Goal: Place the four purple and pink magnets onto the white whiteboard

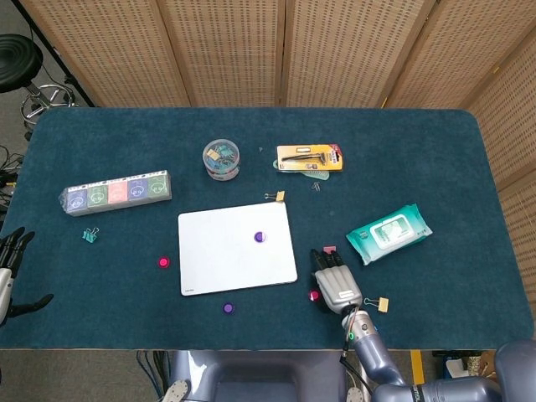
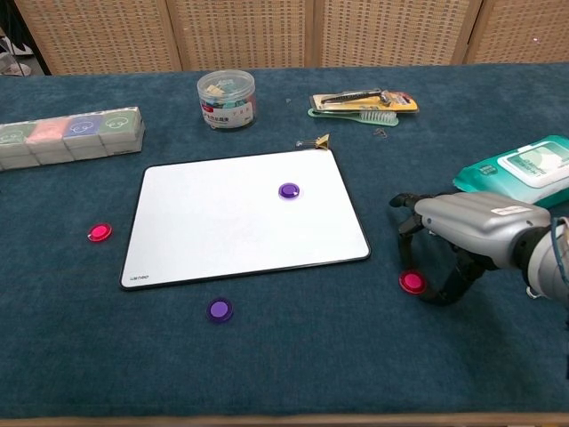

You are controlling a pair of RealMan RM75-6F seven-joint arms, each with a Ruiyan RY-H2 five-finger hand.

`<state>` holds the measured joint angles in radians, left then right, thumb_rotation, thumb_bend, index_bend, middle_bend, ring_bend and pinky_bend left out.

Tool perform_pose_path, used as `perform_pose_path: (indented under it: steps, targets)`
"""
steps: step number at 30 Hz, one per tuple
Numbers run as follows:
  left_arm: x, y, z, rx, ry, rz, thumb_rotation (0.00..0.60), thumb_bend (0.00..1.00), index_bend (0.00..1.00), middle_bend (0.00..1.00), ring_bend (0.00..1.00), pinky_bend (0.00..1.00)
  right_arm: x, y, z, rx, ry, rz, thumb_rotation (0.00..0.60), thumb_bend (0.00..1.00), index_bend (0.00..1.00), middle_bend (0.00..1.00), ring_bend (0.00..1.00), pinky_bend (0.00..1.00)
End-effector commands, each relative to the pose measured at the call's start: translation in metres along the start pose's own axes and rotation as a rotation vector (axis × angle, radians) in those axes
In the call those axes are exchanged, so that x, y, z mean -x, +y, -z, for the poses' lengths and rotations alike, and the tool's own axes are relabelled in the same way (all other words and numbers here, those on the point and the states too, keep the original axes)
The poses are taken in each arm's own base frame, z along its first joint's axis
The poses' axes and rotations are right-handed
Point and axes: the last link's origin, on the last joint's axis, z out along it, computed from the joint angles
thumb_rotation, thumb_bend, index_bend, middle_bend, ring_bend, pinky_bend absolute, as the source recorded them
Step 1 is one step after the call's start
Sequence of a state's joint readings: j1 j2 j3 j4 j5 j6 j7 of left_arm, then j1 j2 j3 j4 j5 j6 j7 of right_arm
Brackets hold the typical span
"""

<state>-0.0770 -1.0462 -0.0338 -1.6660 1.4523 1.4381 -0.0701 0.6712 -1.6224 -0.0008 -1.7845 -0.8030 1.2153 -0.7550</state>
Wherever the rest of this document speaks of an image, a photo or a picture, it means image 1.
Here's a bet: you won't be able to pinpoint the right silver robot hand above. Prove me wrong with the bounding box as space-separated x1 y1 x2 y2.
310 249 363 314

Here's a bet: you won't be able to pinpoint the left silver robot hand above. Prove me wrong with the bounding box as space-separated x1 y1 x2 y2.
0 228 54 327

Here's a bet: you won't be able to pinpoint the white magnetic whiteboard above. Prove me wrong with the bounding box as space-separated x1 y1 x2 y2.
177 202 299 297

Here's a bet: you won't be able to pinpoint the green wet wipes pack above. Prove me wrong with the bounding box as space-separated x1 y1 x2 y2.
345 203 434 266

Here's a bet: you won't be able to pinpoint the green scrubbing brush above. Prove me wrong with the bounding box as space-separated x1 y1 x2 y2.
299 165 332 182

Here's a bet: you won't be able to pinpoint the blue-grey robot torso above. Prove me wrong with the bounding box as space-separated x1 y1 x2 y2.
161 349 374 402

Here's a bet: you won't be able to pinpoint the yellow razor blister pack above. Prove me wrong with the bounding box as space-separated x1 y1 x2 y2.
276 143 347 173

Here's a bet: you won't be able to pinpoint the clear jar of binder clips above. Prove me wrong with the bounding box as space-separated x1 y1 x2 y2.
202 139 242 182

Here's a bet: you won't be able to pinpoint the teal table cover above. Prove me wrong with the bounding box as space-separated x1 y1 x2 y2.
0 107 535 351

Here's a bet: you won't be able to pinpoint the black round stool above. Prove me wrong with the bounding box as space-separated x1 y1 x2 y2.
0 34 79 131

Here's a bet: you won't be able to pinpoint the black metal bar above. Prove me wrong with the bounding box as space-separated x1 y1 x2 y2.
12 0 95 108

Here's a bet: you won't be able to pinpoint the wicker folding screen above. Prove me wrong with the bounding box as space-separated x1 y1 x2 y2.
18 0 536 302

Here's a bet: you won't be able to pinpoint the black floor cables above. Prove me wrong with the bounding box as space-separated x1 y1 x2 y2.
0 144 24 210

